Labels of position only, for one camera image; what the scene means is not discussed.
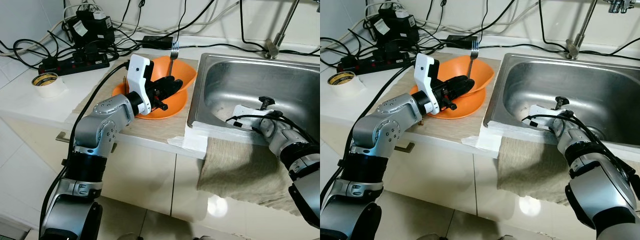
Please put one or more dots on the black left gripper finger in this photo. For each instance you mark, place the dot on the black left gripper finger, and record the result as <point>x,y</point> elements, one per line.
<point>461,91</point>
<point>464,80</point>
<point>175,81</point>
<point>172,91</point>

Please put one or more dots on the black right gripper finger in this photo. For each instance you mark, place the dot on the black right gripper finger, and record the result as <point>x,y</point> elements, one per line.
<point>267,102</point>
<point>561,102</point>

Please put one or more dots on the orange plastic bowl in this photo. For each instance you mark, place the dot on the orange plastic bowl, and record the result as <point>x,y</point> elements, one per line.
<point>481,70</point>
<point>184,70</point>

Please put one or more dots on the steel fork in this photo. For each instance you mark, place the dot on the steel fork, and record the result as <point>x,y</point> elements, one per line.
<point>173,50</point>
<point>474,48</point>

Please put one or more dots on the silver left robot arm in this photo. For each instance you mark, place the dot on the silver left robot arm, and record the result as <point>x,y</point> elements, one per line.
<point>100,125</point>
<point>380,130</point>

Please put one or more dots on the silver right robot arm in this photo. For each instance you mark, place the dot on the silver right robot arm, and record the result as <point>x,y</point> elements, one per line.
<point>600,170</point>
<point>295,145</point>

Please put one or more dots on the orange plastic plate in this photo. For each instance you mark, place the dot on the orange plastic plate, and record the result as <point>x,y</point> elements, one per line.
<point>465,113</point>
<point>165,114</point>

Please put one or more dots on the stainless steel sink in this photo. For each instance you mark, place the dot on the stainless steel sink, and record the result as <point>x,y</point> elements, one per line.
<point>540,80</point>
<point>240,80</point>

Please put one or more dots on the beige woven placemat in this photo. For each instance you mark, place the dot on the beige woven placemat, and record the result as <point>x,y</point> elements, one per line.
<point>160,131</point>

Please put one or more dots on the black power adapter brick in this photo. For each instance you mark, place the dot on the black power adapter brick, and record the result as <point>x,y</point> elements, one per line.
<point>461,40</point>
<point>157,41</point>

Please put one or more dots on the steel faucet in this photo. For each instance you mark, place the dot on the steel faucet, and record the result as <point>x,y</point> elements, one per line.
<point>280,30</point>
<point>580,35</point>

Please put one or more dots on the beige hanging towel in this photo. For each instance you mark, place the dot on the beige hanging towel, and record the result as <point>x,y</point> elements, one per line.
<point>530,170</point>
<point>240,170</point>

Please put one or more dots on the black power strip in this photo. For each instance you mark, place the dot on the black power strip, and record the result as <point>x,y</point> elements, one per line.
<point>75,66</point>
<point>370,64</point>

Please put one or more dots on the white tape roll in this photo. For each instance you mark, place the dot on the white tape roll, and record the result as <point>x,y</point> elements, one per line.
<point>347,89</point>
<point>50,90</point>

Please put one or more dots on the black power supply box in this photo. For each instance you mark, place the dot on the black power supply box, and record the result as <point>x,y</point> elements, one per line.
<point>92,32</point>
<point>395,27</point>

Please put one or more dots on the white cabinet door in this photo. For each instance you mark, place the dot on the white cabinet door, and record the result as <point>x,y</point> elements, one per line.
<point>482,185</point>
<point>140,175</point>
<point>182,185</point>
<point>440,175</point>

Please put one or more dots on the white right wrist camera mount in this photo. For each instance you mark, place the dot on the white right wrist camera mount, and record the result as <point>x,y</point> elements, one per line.
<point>537,112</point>
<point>245,112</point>

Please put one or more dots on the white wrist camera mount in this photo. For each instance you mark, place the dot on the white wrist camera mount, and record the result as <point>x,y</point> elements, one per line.
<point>537,112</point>
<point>137,70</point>
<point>425,65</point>
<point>245,112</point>

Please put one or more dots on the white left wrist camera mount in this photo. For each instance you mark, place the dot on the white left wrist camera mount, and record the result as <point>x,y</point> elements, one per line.
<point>137,70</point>
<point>425,65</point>

